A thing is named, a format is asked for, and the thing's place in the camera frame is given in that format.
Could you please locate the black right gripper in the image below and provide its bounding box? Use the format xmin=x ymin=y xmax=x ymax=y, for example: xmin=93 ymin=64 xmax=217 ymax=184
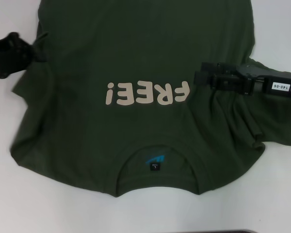
xmin=194 ymin=62 xmax=291 ymax=98

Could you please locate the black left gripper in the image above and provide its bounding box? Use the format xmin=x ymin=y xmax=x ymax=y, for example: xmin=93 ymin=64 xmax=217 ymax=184
xmin=0 ymin=32 xmax=49 ymax=80

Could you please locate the dark green FREE print t-shirt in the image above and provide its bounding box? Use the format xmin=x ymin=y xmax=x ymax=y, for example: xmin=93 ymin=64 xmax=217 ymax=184
xmin=11 ymin=0 xmax=291 ymax=199

